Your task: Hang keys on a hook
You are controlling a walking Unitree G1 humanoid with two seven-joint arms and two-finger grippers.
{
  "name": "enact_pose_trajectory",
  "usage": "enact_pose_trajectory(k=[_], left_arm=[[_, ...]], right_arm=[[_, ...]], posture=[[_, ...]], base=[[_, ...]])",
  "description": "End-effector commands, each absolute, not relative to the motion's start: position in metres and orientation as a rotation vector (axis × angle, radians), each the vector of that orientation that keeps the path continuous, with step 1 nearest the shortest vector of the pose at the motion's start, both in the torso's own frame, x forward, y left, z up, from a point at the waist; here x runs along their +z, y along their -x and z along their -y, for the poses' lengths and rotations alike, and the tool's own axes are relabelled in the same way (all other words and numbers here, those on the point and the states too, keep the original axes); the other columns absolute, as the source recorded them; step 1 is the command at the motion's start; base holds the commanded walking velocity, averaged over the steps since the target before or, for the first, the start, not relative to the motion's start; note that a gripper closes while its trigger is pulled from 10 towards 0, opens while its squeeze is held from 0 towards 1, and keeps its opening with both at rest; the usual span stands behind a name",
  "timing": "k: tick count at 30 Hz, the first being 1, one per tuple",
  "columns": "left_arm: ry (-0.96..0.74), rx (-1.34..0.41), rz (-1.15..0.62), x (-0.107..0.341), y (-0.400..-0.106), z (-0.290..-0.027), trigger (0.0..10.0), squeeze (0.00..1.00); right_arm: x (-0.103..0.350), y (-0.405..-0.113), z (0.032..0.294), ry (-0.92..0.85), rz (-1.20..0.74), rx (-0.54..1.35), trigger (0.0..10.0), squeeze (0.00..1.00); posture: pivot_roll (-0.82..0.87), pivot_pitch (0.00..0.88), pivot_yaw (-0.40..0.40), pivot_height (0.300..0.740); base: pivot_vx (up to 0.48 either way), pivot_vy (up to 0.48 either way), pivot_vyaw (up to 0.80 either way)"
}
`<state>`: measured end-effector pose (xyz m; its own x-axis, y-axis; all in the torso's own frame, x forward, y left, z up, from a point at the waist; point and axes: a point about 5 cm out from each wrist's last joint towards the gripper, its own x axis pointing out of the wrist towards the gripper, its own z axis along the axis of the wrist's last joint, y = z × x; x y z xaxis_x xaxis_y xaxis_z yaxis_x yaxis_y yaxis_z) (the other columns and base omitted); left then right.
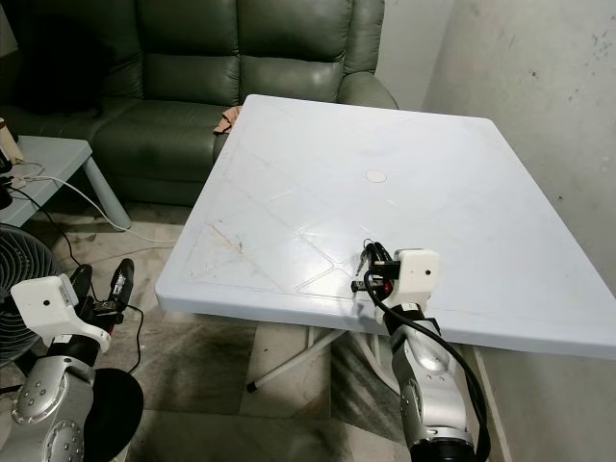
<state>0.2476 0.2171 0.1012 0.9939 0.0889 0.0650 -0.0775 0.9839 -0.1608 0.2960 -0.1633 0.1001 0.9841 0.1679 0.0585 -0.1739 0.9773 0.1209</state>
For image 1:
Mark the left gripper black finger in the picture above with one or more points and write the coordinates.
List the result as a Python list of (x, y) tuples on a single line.
[(82, 279), (125, 279)]

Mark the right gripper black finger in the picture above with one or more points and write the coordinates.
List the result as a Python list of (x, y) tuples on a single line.
[(375, 258), (363, 286)]

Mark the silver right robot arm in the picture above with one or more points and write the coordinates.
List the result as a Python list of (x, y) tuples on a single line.
[(428, 385)]

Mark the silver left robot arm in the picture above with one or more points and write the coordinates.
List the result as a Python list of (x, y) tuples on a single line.
[(58, 404)]

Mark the black floor fan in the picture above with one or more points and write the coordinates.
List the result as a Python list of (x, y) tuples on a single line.
[(21, 289)]

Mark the white plastic folding table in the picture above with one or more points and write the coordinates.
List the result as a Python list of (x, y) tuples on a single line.
[(395, 183)]

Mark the white folding table leg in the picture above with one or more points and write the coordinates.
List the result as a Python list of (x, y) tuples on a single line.
[(298, 361)]

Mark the black device base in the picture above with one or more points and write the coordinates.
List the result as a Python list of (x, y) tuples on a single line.
[(5, 191)]

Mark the light blue side table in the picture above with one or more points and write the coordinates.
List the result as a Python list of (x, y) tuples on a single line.
[(58, 154)]

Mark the beige brown jug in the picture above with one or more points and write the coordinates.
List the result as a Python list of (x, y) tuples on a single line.
[(10, 144)]

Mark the pink crumpled cloth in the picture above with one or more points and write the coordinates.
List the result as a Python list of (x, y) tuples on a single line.
[(228, 119)]

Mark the dark green leather sofa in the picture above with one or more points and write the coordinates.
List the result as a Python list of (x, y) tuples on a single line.
[(173, 77)]

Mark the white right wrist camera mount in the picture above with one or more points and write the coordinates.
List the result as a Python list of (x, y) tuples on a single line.
[(419, 274)]

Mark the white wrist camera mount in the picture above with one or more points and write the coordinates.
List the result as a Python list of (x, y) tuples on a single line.
[(48, 306), (419, 274)]

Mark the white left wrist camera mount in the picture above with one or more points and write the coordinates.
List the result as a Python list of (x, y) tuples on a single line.
[(48, 306)]

